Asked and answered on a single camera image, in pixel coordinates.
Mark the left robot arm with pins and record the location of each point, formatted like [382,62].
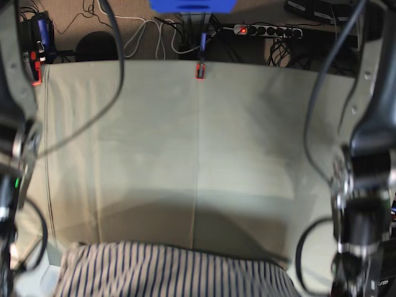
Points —
[366,169]

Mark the green table cloth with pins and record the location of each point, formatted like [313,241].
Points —
[214,165]

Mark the red black left clamp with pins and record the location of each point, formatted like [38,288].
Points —
[33,67]

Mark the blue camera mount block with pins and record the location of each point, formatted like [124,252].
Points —
[190,6]

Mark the black round stool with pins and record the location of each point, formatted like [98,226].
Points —
[96,46]

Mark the red black clamp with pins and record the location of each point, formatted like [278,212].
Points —
[200,71]
[33,67]

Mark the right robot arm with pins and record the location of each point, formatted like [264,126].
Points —
[21,134]

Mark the blue white striped t-shirt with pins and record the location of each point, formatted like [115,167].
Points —
[141,269]

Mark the white power strip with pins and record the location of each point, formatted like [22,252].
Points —
[268,31]

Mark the red black centre clamp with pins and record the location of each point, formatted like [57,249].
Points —
[200,71]

